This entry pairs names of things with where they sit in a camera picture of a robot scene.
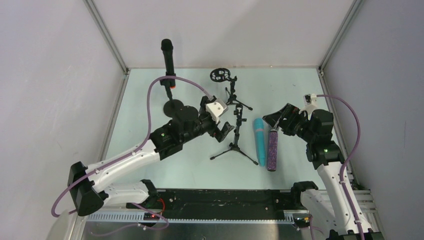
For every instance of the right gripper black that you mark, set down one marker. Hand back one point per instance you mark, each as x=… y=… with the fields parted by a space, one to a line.
x=289 y=119

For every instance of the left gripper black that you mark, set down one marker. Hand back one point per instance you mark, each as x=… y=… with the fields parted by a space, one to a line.
x=216 y=129

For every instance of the tripod stand with double clamp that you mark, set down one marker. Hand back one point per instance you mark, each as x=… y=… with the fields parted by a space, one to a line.
x=234 y=146

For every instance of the teal blue microphone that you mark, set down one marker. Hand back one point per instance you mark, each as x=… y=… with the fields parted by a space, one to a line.
x=259 y=130

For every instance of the round base clip mic stand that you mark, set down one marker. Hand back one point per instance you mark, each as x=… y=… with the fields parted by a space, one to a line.
x=172 y=105

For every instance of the black microphone orange end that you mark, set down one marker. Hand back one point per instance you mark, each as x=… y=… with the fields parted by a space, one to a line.
x=167 y=50

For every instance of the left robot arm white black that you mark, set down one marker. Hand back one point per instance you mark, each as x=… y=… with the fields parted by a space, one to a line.
x=94 y=186

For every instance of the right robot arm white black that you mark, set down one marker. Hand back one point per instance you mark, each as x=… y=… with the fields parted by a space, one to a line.
x=339 y=218

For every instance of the purple glitter microphone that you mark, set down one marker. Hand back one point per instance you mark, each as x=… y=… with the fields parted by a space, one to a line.
x=272 y=150

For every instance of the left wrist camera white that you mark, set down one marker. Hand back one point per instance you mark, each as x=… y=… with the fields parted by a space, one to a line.
x=216 y=109

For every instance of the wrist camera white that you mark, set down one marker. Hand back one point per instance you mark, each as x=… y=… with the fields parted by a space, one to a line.
x=216 y=109
x=310 y=105

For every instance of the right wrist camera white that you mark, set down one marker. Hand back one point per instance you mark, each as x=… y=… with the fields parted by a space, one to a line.
x=310 y=105

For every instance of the right aluminium frame post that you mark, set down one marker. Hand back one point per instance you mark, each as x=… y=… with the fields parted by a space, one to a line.
x=340 y=33

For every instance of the aluminium frame post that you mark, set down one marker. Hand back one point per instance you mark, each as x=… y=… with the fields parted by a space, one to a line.
x=106 y=34
x=340 y=33

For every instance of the tripod stand with shock mount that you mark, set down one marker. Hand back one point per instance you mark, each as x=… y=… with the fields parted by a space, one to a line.
x=220 y=75

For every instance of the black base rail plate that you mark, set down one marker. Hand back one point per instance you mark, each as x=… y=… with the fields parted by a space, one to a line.
x=218 y=204

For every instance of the left aluminium frame post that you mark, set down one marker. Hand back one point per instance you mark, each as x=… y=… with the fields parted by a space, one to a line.
x=106 y=34

